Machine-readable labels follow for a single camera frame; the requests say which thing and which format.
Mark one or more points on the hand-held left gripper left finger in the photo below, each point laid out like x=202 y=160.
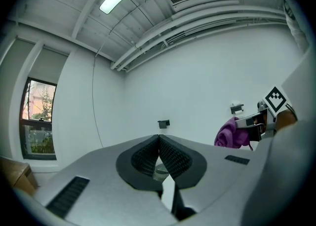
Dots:
x=103 y=183

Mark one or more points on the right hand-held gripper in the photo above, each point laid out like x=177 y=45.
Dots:
x=276 y=100

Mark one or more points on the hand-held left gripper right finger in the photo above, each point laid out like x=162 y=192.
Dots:
x=217 y=170

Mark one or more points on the purple cloth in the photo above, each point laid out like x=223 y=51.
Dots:
x=229 y=133

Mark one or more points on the person's right forearm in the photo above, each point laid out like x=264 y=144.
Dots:
x=286 y=120

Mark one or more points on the black holder with paper roll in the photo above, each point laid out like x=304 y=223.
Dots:
x=236 y=107

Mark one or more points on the green mesh basket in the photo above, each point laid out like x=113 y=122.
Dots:
x=160 y=172

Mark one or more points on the person's grey trousers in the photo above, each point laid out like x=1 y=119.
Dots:
x=284 y=170

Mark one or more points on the torn brown cardboard box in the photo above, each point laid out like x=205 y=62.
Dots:
x=17 y=173

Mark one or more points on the dark framed window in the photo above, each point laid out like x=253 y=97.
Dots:
x=39 y=121

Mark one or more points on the white ceiling pipes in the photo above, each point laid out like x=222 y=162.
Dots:
x=197 y=30

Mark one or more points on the person's white shirt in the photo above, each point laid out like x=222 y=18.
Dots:
x=298 y=10

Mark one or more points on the grey roller blind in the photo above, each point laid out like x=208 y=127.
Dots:
x=49 y=67
x=17 y=84

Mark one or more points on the black wall paper holder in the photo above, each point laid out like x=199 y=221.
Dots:
x=163 y=124

